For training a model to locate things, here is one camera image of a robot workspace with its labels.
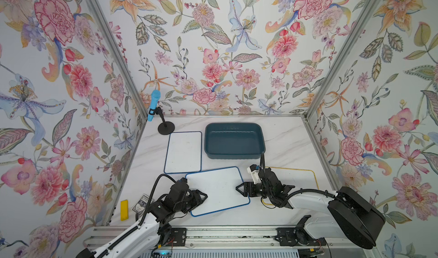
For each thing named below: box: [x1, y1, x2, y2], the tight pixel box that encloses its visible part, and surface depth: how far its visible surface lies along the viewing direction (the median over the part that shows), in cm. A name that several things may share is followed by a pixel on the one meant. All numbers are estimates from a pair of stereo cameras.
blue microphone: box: [147, 89, 161, 123], surface depth 95 cm
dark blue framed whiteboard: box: [163, 131, 203, 175], surface depth 105 cm
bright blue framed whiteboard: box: [185, 166, 251, 217], surface depth 87 cm
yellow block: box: [120, 199, 129, 221], surface depth 82 cm
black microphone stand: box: [148, 106, 176, 135], surface depth 115 cm
